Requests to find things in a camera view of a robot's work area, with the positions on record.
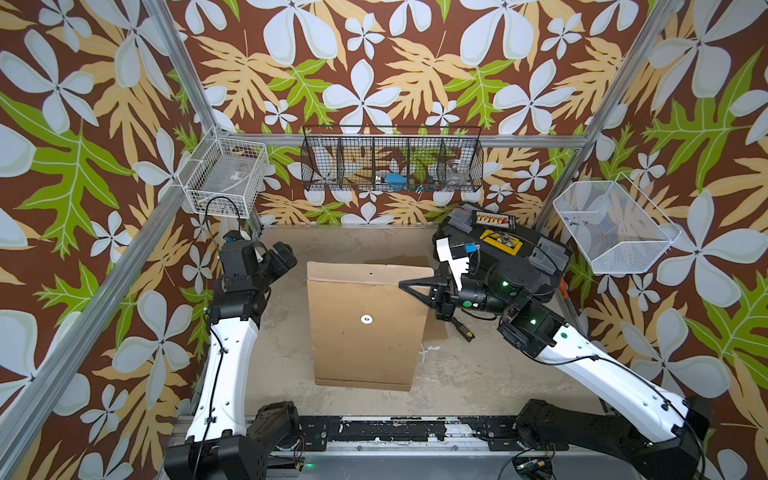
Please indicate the white wire basket right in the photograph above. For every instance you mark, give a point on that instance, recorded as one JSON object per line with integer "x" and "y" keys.
{"x": 618, "y": 228}

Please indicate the white wire basket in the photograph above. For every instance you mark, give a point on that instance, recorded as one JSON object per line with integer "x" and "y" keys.
{"x": 224, "y": 175}
{"x": 618, "y": 228}

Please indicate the white wire basket left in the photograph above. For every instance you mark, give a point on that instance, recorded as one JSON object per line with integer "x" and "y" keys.
{"x": 224, "y": 175}

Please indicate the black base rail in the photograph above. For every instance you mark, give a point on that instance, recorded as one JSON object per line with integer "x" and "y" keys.
{"x": 491, "y": 432}

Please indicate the black wire basket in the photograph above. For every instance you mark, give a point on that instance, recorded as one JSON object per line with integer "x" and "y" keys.
{"x": 359, "y": 157}

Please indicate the black yellow screwdriver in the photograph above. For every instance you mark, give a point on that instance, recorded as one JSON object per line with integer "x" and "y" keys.
{"x": 463, "y": 330}

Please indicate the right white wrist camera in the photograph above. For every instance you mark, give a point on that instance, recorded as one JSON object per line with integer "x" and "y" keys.
{"x": 457, "y": 256}

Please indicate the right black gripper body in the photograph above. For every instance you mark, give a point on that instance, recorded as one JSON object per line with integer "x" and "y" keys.
{"x": 477, "y": 300}

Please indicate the blue object in basket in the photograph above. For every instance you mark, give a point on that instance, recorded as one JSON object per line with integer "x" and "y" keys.
{"x": 394, "y": 180}

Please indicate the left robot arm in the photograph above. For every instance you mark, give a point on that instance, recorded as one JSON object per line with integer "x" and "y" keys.
{"x": 220, "y": 443}

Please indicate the black yellow toolbox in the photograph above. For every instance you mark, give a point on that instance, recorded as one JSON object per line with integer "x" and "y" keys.
{"x": 524, "y": 259}

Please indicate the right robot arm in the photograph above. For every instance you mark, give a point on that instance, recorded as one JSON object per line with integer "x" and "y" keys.
{"x": 659, "y": 433}

